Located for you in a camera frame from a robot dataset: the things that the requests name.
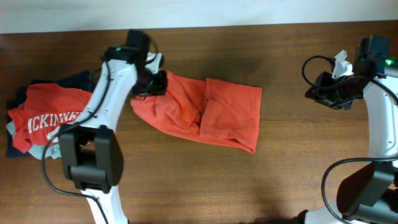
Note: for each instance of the folded navy garment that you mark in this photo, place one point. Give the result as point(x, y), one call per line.
point(80, 81)

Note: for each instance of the folded red McKinney t-shirt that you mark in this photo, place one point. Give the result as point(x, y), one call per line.
point(46, 107)

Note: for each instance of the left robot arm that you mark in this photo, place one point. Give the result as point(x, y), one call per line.
point(91, 156)

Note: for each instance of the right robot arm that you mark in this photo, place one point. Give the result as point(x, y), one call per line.
point(365, 196)

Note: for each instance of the red soccer t-shirt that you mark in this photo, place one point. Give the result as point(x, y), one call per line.
point(212, 111)

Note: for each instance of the folded light grey garment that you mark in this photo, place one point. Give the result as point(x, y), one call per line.
point(35, 151)

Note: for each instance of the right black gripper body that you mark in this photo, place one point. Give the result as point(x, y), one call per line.
point(339, 98)

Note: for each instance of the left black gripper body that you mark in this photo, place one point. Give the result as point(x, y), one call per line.
point(150, 84)

